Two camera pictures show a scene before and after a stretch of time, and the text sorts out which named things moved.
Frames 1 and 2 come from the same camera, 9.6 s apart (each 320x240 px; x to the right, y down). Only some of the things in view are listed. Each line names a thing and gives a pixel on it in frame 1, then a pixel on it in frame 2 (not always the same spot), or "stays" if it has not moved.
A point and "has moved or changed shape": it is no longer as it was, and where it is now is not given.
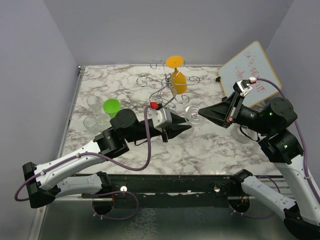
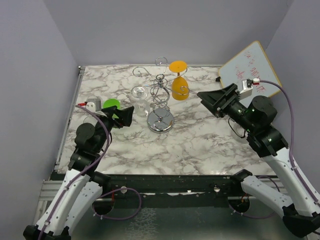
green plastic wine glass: (111, 106) stays
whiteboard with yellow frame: (252, 62) stays
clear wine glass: (90, 123) stays
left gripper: (172, 130) → (125, 114)
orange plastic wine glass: (179, 83) has moved or changed shape
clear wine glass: (192, 115) → (142, 109)
